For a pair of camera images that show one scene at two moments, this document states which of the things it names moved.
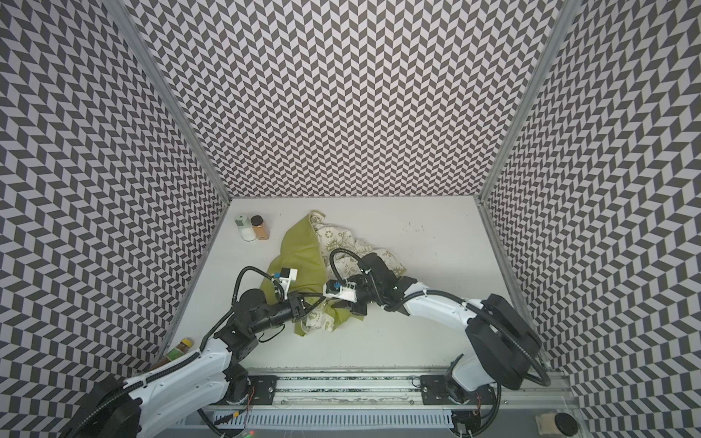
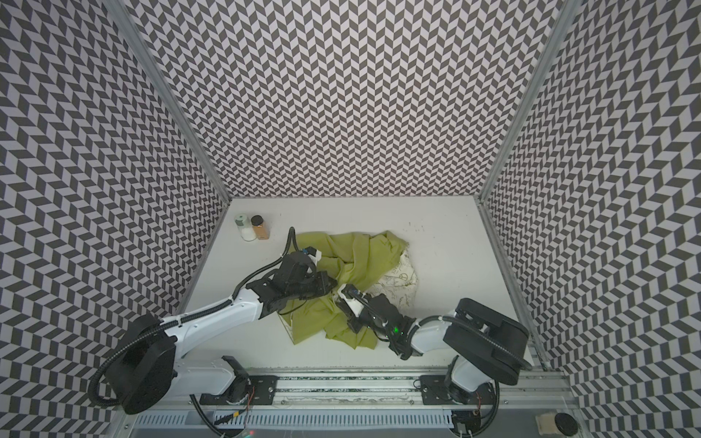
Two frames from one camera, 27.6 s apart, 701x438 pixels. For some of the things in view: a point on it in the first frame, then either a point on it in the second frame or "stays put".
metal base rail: x=399 y=391 stays put
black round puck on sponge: x=566 y=424 stays put
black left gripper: x=298 y=307 -> x=315 y=282
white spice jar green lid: x=247 y=232 stays put
